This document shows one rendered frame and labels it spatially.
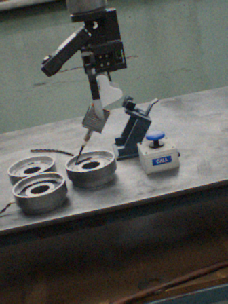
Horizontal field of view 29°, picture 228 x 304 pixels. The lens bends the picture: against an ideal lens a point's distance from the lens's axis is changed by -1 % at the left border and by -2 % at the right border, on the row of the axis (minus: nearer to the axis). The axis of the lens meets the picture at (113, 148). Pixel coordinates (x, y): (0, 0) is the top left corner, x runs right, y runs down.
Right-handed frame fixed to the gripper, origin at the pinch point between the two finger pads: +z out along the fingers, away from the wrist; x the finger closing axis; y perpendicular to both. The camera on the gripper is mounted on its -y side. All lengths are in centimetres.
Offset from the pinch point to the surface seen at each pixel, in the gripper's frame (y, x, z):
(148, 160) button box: 7.9, -5.5, 10.1
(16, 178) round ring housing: -19.3, -2.2, 9.6
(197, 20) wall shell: 65, 162, 7
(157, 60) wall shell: 39, 161, 24
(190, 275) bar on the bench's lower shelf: 12.4, -9.8, 37.0
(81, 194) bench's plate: -6.5, -8.1, 13.2
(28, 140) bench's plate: -20.4, 31.6, 13.1
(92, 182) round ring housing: -3.9, -6.2, 12.1
